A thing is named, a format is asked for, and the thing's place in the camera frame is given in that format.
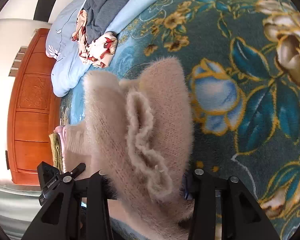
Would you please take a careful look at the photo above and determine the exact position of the beige fuzzy sweater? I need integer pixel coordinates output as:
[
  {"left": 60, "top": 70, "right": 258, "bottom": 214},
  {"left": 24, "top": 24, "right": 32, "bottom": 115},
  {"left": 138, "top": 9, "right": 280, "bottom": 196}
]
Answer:
[{"left": 63, "top": 57, "right": 194, "bottom": 239}]

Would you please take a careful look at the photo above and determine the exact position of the olive green folded knit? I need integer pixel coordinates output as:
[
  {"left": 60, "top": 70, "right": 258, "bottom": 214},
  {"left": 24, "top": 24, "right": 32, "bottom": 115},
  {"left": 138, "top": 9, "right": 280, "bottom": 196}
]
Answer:
[{"left": 49, "top": 133, "right": 64, "bottom": 173}]

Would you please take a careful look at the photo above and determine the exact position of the pink folded garment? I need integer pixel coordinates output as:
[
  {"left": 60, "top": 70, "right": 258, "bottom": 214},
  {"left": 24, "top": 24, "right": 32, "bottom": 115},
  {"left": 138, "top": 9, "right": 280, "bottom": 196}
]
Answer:
[{"left": 53, "top": 125, "right": 66, "bottom": 145}]

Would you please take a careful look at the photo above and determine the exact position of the wooden headboard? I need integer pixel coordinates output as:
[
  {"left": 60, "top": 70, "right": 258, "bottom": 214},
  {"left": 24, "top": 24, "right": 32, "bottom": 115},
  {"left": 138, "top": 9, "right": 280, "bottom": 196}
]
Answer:
[{"left": 6, "top": 29, "right": 61, "bottom": 186}]

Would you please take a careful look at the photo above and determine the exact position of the light blue floral duvet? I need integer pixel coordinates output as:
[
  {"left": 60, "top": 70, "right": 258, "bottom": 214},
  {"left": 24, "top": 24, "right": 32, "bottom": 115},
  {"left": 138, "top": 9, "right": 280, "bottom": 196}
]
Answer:
[{"left": 46, "top": 0, "right": 157, "bottom": 98}]

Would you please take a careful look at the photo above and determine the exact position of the cream red patterned garment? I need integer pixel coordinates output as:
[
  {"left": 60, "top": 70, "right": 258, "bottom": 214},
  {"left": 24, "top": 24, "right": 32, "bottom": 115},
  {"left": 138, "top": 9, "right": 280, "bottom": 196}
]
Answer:
[{"left": 71, "top": 10, "right": 117, "bottom": 68}]

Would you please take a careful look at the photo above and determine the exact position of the blue floral bed blanket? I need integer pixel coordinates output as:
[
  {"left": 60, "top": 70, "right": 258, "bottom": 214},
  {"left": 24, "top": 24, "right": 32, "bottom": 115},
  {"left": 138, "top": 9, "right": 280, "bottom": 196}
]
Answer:
[{"left": 59, "top": 0, "right": 300, "bottom": 240}]

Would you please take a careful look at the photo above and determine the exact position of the white black wardrobe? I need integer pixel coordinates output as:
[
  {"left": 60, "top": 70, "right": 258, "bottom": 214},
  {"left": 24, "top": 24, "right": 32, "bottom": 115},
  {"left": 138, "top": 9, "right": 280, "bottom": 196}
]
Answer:
[{"left": 0, "top": 0, "right": 93, "bottom": 30}]

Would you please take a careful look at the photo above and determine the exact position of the grey blue garment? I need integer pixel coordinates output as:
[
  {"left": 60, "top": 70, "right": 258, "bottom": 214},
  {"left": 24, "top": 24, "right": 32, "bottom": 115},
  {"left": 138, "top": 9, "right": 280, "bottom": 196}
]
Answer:
[{"left": 83, "top": 0, "right": 151, "bottom": 45}]

